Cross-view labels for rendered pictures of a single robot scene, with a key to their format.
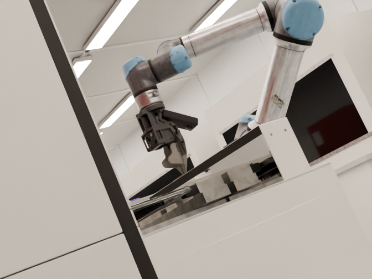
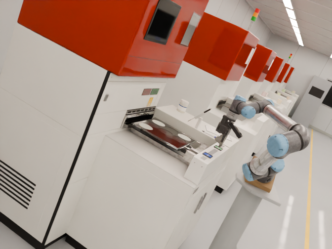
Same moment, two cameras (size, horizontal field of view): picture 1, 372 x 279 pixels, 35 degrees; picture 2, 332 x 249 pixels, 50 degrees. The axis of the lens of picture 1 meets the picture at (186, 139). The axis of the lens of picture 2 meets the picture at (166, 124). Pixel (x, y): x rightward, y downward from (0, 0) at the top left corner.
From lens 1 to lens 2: 1.81 m
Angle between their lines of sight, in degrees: 60
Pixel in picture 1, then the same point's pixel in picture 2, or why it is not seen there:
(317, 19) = (276, 152)
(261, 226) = (149, 174)
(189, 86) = not seen: outside the picture
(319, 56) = not seen: outside the picture
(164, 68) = (239, 110)
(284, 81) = (263, 158)
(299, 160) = (195, 178)
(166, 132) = (223, 129)
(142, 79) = (232, 106)
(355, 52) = not seen: outside the picture
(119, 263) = (76, 141)
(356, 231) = (178, 209)
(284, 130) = (201, 166)
